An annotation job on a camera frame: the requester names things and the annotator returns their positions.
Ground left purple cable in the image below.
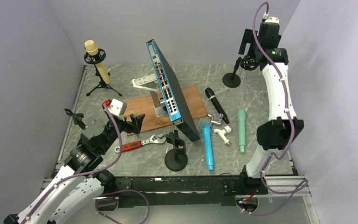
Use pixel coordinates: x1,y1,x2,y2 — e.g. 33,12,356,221
20,103,124,224

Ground blue microphone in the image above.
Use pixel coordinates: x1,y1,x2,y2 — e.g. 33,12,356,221
201,123,214,171

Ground wooden board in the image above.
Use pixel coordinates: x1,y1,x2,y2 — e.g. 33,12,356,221
124,84,207,133

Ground metal bracket holder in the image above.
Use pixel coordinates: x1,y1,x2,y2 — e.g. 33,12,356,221
131,74,168,118

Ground black round-base mic stand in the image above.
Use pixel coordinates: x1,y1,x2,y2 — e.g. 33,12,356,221
64,108,86,130

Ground black stand with shock mount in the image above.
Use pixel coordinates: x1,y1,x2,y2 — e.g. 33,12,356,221
222,55,259,88

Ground white plastic faucet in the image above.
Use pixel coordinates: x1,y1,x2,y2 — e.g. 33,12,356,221
213,126,232,145

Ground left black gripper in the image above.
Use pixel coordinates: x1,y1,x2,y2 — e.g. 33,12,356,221
99,112,145,154

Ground black microphone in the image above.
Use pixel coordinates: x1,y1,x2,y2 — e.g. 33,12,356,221
205,87,230,124

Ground aluminium frame rail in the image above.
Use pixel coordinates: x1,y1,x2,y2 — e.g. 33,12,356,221
30,176,320,224

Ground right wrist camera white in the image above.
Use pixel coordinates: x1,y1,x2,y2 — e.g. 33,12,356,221
262,12,280,24

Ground black tripod mic stand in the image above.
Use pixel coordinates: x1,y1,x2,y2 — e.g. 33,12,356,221
83,48,122,97

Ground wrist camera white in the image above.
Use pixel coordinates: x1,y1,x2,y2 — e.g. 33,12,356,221
102,98,127,120
262,12,280,24

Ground adjustable wrench red handle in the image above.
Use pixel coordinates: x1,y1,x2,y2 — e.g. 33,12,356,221
122,134,166,152

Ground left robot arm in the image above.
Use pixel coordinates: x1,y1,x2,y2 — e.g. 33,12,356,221
3,112,145,224

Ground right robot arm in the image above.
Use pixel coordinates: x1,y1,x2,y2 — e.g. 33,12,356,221
238,17,304,194

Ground mint green microphone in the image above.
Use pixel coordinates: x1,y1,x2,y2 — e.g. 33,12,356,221
237,109,246,153

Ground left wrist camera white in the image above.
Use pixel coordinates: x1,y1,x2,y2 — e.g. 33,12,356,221
102,98,127,120

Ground blue black network switch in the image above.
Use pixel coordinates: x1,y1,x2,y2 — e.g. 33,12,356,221
146,39,200,142

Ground beige microphone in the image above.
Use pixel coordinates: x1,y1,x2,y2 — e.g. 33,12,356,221
83,40,110,84

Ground chrome faucet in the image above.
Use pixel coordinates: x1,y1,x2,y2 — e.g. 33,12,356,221
207,113,224,128

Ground black stand of green microphone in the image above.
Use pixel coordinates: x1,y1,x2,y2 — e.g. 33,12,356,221
164,130,188,172

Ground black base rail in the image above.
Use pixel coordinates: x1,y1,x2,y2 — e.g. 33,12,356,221
100,173,268,208

